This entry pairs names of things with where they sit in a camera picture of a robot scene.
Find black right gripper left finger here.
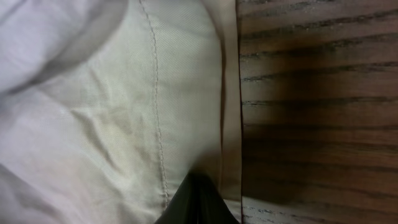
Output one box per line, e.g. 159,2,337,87
155,174,199,224

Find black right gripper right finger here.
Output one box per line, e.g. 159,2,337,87
197,175,239,224

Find beige khaki shorts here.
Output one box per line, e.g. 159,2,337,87
1,0,242,223

